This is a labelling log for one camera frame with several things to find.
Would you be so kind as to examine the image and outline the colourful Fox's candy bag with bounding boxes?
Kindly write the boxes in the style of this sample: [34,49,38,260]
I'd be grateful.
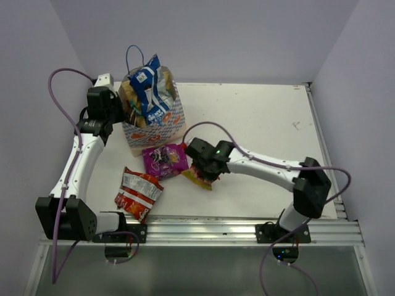
[181,165,221,191]

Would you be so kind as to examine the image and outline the tan kraft snack bag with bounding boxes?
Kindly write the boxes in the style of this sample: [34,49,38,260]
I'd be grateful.
[119,67,177,121]

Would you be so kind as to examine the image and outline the blue checkered paper bag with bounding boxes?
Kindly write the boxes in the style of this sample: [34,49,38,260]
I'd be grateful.
[118,60,186,156]

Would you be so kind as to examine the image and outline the purple candy bag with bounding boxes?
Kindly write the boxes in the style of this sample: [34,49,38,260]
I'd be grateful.
[142,144,189,180]

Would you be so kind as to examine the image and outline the blue Doritos bag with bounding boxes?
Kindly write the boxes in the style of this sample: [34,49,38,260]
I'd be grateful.
[128,54,175,125]

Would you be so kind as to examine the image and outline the brown Kettle chips bag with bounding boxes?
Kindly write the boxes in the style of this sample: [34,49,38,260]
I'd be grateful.
[125,100,147,128]

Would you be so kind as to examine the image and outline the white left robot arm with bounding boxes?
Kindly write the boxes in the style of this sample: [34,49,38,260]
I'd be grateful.
[35,86,128,242]

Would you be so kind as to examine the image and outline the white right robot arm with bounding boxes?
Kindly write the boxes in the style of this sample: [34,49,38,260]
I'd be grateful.
[182,138,331,242]

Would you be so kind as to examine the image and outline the red Doritos bag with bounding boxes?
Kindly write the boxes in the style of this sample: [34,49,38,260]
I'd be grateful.
[114,166,164,224]

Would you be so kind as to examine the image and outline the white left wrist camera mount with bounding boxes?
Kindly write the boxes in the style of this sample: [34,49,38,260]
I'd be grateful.
[94,73,114,91]

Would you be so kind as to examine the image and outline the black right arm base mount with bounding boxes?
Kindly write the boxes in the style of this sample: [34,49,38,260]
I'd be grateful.
[255,218,312,244]

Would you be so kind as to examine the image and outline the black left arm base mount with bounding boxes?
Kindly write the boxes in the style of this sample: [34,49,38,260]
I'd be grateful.
[93,212,148,244]

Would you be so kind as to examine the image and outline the aluminium front rail frame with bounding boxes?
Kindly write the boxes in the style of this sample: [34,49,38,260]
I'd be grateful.
[23,215,379,296]

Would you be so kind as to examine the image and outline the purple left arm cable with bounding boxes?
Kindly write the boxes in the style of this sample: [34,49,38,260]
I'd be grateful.
[48,68,140,284]

